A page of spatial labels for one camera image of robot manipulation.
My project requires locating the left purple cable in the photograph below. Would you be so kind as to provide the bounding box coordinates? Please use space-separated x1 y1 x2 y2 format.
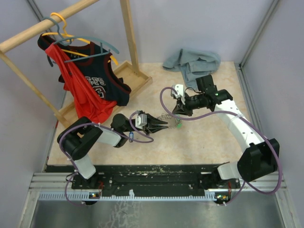
58 112 155 207

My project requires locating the light blue denim cloth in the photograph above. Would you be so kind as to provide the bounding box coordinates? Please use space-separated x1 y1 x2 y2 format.
162 48 221 90

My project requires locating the purple cable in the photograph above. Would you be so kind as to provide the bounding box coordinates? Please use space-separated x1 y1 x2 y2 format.
159 86 284 206
58 112 155 207

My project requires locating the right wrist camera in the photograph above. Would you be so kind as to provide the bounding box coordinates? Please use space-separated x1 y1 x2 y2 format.
171 84 185 104

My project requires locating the navy basketball jersey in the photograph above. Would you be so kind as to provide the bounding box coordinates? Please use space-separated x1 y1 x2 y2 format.
38 35 132 106

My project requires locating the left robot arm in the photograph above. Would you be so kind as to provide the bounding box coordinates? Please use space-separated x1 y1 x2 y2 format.
57 111 168 189

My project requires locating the white cable duct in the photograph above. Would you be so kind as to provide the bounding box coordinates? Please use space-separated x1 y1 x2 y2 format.
38 191 231 201

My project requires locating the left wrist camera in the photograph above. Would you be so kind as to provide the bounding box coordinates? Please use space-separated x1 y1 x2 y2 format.
135 114 148 129

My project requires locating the yellow clothes hanger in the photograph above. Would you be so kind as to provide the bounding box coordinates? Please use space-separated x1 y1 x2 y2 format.
42 12 118 65

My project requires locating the keyring chain with keys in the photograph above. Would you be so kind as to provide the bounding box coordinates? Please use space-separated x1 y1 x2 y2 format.
156 113 183 130

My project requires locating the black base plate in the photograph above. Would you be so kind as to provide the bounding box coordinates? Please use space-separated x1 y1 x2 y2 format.
45 163 240 198

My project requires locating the red shirt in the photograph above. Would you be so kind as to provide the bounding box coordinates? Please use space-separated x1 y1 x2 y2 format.
45 44 117 123

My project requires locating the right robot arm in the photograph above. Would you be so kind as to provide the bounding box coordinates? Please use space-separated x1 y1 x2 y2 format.
171 75 280 189

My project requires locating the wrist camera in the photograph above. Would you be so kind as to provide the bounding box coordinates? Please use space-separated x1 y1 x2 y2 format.
135 114 148 129
171 84 185 104

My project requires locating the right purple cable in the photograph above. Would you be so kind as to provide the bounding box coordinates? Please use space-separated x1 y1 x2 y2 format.
159 86 284 206

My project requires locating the teal clothes hanger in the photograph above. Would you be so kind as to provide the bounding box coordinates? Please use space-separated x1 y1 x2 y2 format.
42 16 120 67

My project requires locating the wooden clothes rack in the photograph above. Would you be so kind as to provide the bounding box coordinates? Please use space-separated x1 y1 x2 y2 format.
0 0 152 127

